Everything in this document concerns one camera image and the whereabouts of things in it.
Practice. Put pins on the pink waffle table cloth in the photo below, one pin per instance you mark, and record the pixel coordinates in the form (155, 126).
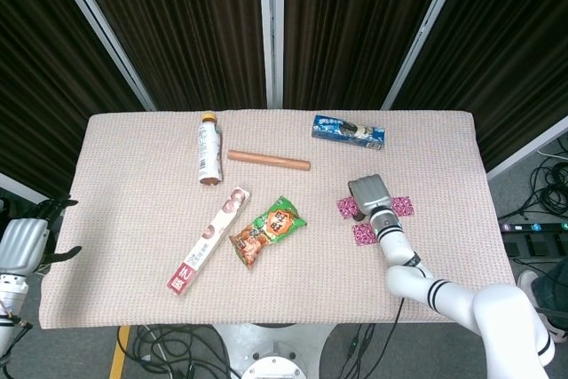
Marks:
(310, 290)

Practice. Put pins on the dark pleated curtain panel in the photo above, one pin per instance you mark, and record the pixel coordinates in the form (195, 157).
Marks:
(186, 28)
(506, 64)
(355, 28)
(44, 86)

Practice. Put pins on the green snack bag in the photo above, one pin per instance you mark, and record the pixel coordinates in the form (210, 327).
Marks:
(266, 230)

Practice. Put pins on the brown wooden rolling pin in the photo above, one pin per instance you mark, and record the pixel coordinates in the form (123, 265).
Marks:
(268, 160)

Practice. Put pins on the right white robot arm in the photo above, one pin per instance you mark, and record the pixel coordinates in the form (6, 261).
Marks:
(444, 294)

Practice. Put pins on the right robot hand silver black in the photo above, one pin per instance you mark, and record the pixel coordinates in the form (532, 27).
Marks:
(370, 195)

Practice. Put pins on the yellow floor tape strip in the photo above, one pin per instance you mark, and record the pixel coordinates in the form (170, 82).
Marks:
(119, 352)

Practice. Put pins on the white partition frame post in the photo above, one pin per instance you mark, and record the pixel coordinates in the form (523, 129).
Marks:
(423, 33)
(271, 28)
(102, 28)

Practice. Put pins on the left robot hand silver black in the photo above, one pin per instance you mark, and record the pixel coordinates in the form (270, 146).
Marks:
(22, 246)

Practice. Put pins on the blue cookie box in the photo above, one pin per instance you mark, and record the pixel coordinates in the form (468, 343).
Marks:
(348, 132)

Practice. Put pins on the person's dark trouser leg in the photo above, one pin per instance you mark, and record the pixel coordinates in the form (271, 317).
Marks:
(554, 294)

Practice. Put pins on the pink patterned square tile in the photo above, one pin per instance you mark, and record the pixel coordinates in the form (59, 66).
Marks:
(345, 208)
(403, 207)
(364, 234)

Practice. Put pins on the white bottle yellow cap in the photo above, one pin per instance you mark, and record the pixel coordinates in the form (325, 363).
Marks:
(208, 152)

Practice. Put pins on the long white baking paper box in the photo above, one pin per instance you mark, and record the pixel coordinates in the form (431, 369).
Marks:
(208, 241)

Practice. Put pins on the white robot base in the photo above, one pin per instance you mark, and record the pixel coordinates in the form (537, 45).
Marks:
(273, 348)

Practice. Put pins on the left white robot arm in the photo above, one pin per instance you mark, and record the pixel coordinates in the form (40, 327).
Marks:
(11, 308)

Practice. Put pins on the white partition frame rail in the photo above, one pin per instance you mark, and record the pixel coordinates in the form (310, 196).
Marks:
(528, 148)
(26, 190)

